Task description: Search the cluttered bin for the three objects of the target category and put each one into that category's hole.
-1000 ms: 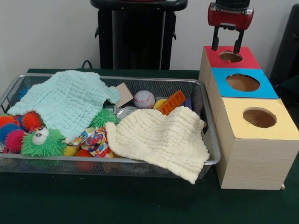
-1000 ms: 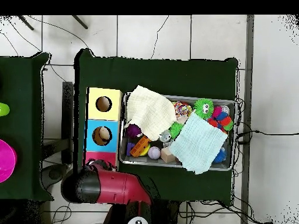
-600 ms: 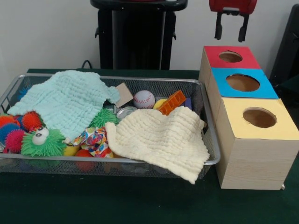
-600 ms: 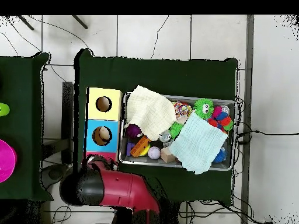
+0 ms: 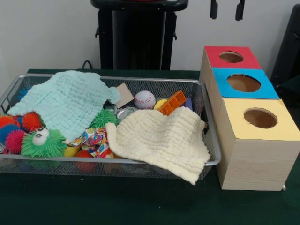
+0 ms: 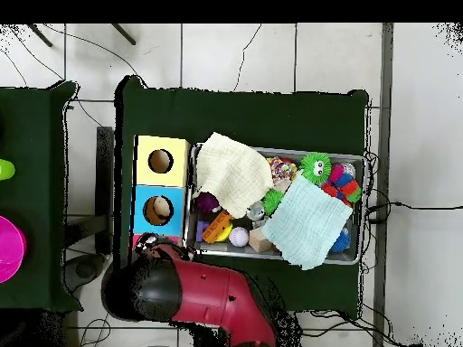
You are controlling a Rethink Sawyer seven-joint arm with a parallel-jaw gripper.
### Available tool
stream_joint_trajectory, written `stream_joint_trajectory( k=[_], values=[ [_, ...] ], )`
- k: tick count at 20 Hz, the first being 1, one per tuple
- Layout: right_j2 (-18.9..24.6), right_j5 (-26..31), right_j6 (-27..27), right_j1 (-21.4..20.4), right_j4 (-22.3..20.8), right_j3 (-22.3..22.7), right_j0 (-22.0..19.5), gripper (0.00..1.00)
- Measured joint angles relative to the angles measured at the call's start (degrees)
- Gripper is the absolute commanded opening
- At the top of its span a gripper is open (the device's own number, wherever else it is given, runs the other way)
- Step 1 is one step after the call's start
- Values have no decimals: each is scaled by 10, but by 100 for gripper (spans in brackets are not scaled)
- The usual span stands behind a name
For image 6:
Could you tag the mint green waffle cloth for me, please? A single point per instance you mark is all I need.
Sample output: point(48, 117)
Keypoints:
point(307, 224)

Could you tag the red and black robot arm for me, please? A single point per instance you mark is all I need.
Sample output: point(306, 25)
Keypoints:
point(217, 296)

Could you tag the shallow metal mesh bin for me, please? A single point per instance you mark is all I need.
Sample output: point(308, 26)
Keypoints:
point(217, 247)

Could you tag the wooden box with three holes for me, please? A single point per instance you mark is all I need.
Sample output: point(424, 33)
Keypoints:
point(177, 173)

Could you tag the orange toy brick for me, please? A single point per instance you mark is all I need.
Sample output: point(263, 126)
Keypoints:
point(217, 226)

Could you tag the purple fuzzy ball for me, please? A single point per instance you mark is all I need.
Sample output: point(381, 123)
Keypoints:
point(206, 203)

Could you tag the white baseball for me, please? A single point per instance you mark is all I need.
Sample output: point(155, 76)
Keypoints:
point(238, 237)

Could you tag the grey stand foot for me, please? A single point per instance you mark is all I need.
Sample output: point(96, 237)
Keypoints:
point(85, 269)

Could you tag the black stand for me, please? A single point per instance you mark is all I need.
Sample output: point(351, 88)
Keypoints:
point(105, 180)

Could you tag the light wooden block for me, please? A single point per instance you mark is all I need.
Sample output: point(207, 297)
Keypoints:
point(258, 241)

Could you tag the cream waffle cloth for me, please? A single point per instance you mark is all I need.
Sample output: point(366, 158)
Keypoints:
point(231, 173)

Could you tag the green spiky ball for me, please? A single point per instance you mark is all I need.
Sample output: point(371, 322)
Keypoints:
point(273, 200)

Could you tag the dark green table cloth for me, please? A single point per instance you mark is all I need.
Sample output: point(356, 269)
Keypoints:
point(235, 115)

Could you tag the pink plate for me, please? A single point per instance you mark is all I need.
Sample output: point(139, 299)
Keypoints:
point(9, 249)

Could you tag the green spiky toy with eyes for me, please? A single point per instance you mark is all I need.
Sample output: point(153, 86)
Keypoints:
point(307, 166)

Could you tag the lime green object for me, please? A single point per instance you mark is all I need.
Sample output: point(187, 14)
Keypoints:
point(5, 170)

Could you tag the green cloth side table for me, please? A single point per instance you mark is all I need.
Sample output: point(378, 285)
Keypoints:
point(32, 126)

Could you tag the multicolour spiky caterpillar toy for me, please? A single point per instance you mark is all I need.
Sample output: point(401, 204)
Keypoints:
point(342, 186)

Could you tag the dark tripod leg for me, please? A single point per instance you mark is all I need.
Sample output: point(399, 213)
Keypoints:
point(39, 35)
point(124, 34)

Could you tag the grey floor strip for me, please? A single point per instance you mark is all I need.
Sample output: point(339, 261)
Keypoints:
point(386, 108)

